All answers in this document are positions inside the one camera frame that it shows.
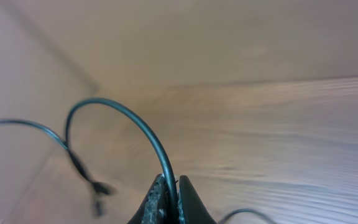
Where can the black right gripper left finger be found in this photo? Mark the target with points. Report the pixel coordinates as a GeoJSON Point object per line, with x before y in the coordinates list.
{"type": "Point", "coordinates": [153, 209]}

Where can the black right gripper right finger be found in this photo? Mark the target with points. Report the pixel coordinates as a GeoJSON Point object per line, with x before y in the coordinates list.
{"type": "Point", "coordinates": [191, 208]}

